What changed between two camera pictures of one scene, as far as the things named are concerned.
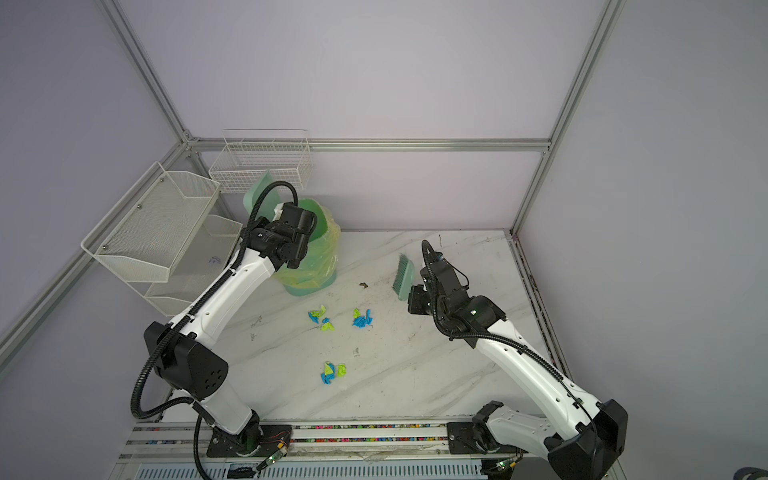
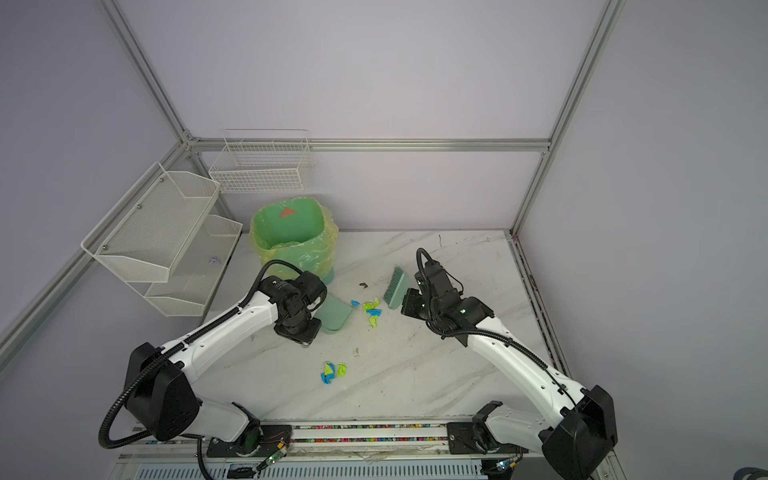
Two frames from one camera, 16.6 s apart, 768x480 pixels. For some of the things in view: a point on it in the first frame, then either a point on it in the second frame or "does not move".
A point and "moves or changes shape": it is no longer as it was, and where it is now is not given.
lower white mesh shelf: (202, 264) does not move
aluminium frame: (193, 144) does not move
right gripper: (412, 305) does not move
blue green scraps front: (328, 374) does not move
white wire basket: (287, 154) does not move
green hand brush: (404, 277) moves or changes shape
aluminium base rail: (376, 451) does not move
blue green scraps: (314, 316) → (371, 309)
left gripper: (260, 225) → (307, 337)
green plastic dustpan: (267, 209) → (333, 314)
